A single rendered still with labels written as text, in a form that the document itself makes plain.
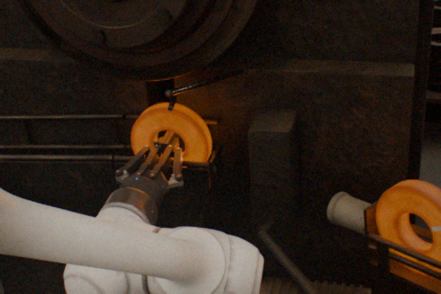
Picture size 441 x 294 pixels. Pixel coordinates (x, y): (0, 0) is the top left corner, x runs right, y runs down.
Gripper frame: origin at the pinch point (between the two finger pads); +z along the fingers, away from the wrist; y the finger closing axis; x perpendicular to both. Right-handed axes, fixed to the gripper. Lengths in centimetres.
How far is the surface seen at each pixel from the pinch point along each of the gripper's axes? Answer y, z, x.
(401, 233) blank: 43.8, -15.7, -4.4
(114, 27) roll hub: -3.3, -9.1, 27.4
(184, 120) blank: 3.6, -0.8, 5.2
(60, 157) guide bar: -22.5, -3.3, -3.9
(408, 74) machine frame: 43.4, 8.3, 12.0
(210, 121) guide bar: 6.6, 5.5, 1.2
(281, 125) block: 22.0, -1.0, 5.6
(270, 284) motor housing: 21.4, -15.3, -19.8
